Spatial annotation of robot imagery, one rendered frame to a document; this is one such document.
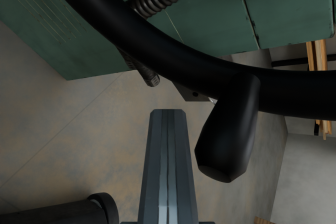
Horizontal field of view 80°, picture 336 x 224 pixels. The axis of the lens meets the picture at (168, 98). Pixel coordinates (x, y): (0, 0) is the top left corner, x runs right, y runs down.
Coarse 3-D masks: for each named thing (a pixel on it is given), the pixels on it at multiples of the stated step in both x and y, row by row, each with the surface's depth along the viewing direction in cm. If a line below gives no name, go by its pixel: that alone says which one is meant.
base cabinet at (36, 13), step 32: (0, 0) 54; (32, 0) 47; (64, 0) 42; (192, 0) 30; (224, 0) 28; (32, 32) 60; (64, 32) 52; (96, 32) 46; (192, 32) 34; (224, 32) 31; (64, 64) 67; (96, 64) 57
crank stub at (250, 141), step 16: (240, 80) 11; (256, 80) 11; (224, 96) 10; (240, 96) 10; (256, 96) 10; (224, 112) 9; (240, 112) 9; (256, 112) 10; (208, 128) 9; (224, 128) 9; (240, 128) 9; (208, 144) 9; (224, 144) 8; (240, 144) 8; (208, 160) 8; (224, 160) 8; (240, 160) 8; (208, 176) 9; (224, 176) 8
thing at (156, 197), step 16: (160, 112) 10; (160, 128) 9; (160, 144) 8; (144, 160) 8; (160, 160) 8; (144, 176) 7; (160, 176) 7; (144, 192) 6; (160, 192) 6; (144, 208) 6; (160, 208) 6
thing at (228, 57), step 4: (220, 56) 41; (224, 56) 42; (228, 56) 44; (228, 60) 44; (232, 60) 45; (176, 84) 42; (176, 88) 43; (180, 88) 42; (184, 88) 41; (180, 92) 43; (184, 92) 42; (188, 92) 42; (192, 92) 41; (196, 92) 41; (184, 96) 44; (188, 96) 43; (192, 96) 42; (196, 96) 42; (200, 96) 41; (204, 96) 40; (188, 100) 44; (192, 100) 43; (196, 100) 43; (200, 100) 42; (204, 100) 41; (208, 100) 41
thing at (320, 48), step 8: (320, 40) 205; (312, 48) 217; (320, 48) 209; (312, 56) 216; (320, 56) 211; (328, 56) 247; (272, 64) 289; (280, 64) 283; (288, 64) 278; (312, 64) 219; (320, 64) 216; (320, 120) 271; (328, 120) 261; (320, 128) 300; (328, 128) 269
